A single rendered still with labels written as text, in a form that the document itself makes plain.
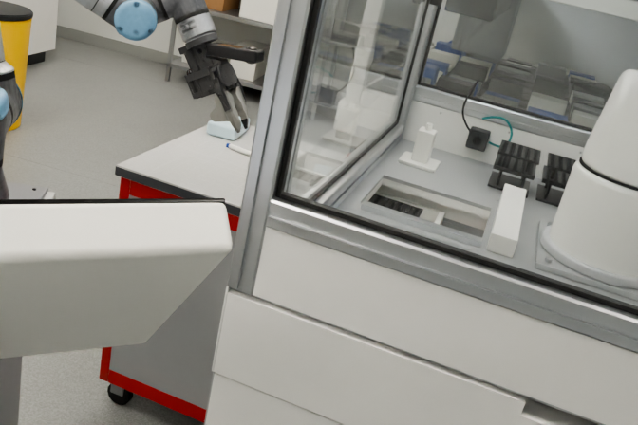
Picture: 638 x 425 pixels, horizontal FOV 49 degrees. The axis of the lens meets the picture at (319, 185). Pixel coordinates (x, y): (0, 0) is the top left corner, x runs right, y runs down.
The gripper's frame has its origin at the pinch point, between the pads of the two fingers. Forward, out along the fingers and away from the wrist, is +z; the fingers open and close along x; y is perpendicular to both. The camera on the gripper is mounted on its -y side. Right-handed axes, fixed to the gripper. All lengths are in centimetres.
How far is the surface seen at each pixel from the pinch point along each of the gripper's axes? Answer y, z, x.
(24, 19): 186, -81, -171
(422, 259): -45, 20, 55
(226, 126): 32, 2, -52
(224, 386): -10, 33, 55
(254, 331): -18, 25, 55
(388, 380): -35, 36, 55
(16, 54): 197, -66, -168
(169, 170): 33.6, 5.7, -17.0
